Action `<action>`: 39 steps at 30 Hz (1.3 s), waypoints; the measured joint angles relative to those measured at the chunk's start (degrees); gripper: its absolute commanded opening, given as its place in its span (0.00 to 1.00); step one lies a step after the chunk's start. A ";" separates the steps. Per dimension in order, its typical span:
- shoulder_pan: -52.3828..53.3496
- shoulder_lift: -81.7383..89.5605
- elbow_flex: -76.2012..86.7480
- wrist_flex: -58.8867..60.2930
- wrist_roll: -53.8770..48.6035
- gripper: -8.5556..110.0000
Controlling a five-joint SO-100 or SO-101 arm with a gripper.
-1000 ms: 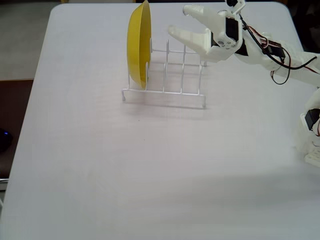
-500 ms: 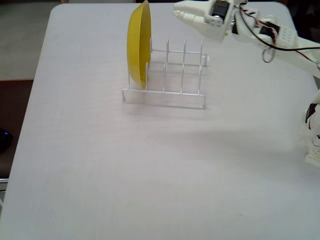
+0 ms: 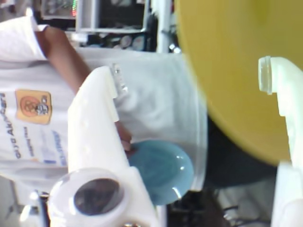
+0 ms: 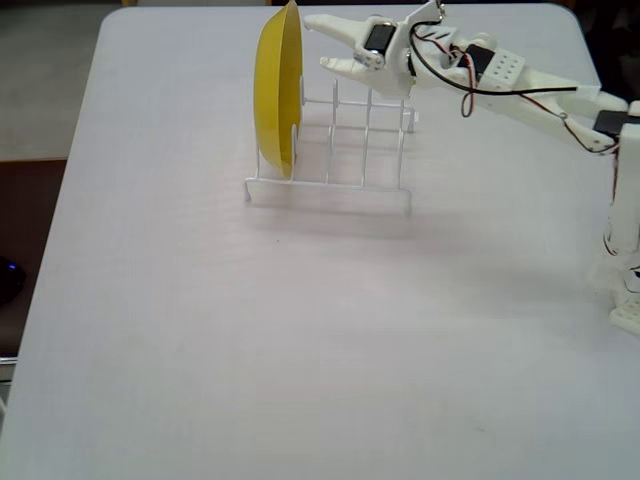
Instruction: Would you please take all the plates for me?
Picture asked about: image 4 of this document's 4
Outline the white gripper with motor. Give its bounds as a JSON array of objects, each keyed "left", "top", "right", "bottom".
[{"left": 302, "top": 13, "right": 420, "bottom": 97}]

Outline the yellow plate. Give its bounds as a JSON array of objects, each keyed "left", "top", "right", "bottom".
[{"left": 252, "top": 0, "right": 306, "bottom": 181}]

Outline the black computer mouse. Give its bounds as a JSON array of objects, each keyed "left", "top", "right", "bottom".
[{"left": 0, "top": 255, "right": 27, "bottom": 307}]

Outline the wrist camera on white bracket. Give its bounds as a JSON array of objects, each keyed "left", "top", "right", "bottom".
[{"left": 399, "top": 0, "right": 451, "bottom": 36}]

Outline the red servo wire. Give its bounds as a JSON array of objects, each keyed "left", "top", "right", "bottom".
[
  {"left": 519, "top": 92, "right": 622, "bottom": 156},
  {"left": 449, "top": 42, "right": 484, "bottom": 120}
]

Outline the white wire plate rack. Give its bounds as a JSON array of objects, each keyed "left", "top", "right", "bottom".
[{"left": 243, "top": 74, "right": 420, "bottom": 220}]

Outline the black camera cable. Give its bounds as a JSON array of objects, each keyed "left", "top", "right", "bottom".
[{"left": 407, "top": 22, "right": 581, "bottom": 99}]

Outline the grey metal frame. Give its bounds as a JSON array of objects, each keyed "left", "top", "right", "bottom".
[{"left": 0, "top": 354, "right": 20, "bottom": 419}]

